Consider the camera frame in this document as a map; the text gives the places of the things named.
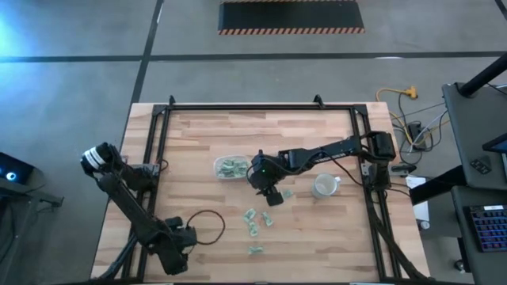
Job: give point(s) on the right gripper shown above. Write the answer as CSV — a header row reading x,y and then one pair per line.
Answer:
x,y
269,174

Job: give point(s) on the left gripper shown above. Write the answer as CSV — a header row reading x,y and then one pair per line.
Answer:
x,y
178,245

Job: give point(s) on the green white sweetener packet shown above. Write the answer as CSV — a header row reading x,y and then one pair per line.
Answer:
x,y
255,249
267,218
253,228
288,193
249,215

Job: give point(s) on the heap of green sweetener packets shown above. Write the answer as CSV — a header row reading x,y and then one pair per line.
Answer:
x,y
231,168

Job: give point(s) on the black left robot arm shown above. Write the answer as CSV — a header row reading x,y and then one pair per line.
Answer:
x,y
126,206

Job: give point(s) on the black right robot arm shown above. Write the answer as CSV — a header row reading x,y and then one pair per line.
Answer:
x,y
328,152

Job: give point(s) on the black power strip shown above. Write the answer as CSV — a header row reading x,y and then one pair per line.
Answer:
x,y
416,132

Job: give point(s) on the grey metal stand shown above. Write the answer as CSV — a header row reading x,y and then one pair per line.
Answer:
x,y
31,192

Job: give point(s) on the white paper sheet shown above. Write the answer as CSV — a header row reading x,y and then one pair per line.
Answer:
x,y
423,211

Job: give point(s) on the black hazard-striped floor mat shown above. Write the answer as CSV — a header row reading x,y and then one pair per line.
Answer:
x,y
291,16

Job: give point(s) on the small white round cap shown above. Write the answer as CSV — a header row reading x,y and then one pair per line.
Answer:
x,y
424,225

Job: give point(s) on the black desk beam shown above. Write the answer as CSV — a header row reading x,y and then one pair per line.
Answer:
x,y
435,186

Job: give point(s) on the black computer with blue light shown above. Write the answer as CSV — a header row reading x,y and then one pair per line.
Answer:
x,y
16,168

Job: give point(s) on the grey office desk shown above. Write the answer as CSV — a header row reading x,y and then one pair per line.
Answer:
x,y
471,130
463,257

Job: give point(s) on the black remote controller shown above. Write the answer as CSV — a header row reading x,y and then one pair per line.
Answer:
x,y
480,165

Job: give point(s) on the backlit black keyboard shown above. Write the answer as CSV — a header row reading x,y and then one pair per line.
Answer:
x,y
489,227

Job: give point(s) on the computer monitor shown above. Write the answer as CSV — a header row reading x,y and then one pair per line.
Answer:
x,y
497,144

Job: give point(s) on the black round pole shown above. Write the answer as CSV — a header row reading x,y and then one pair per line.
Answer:
x,y
481,77

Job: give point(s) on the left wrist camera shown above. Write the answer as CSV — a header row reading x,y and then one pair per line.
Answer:
x,y
174,222

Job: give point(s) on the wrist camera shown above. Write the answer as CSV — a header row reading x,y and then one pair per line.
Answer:
x,y
274,198
174,222

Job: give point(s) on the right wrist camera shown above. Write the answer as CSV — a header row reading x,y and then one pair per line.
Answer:
x,y
274,198

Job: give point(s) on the black metal table frame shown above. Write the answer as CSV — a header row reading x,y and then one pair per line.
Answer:
x,y
257,107

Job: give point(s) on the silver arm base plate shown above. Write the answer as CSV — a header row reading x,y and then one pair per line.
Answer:
x,y
365,170

